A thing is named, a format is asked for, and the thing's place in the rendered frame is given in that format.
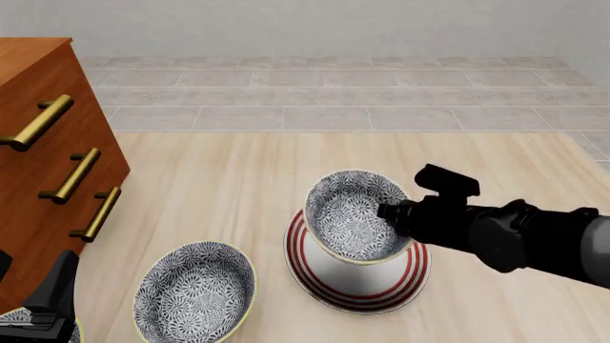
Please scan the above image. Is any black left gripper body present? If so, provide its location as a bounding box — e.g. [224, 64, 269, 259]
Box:
[0, 313, 77, 343]

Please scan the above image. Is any brown wooden cabinet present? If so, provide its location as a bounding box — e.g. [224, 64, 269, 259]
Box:
[0, 36, 132, 313]

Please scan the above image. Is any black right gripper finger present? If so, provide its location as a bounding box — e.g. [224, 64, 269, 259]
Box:
[376, 200, 417, 239]

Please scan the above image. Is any brass cabinet handle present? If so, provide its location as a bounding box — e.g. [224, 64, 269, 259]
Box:
[37, 146, 103, 206]
[0, 93, 75, 153]
[68, 186, 123, 244]

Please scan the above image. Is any black white patterned bowl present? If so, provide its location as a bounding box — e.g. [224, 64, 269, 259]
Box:
[304, 169, 414, 268]
[0, 306, 85, 343]
[132, 239, 259, 343]

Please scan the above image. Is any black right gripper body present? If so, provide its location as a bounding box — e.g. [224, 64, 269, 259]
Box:
[408, 194, 478, 252]

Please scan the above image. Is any white plate with red rings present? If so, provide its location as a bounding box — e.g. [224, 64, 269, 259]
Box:
[282, 208, 433, 316]

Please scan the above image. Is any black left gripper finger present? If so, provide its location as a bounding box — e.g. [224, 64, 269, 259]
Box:
[21, 249, 81, 316]
[0, 250, 14, 284]

